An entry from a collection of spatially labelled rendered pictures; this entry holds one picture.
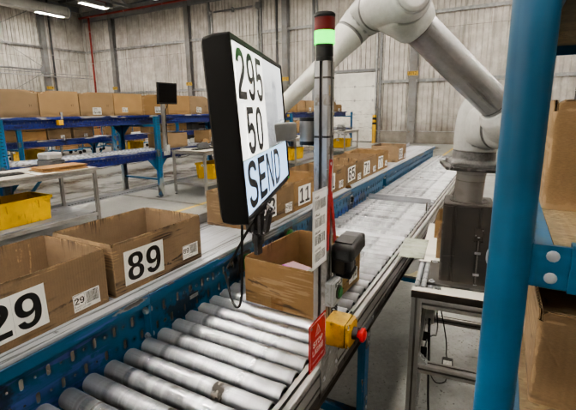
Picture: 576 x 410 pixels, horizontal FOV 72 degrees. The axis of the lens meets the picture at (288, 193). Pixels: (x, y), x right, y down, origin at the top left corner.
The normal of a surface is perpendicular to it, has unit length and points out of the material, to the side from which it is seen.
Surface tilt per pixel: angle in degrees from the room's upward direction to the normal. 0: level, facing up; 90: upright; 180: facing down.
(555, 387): 90
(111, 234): 90
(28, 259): 90
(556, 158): 90
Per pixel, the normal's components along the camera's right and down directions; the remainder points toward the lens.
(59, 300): 0.88, 0.10
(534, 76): -0.33, 0.19
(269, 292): -0.53, 0.19
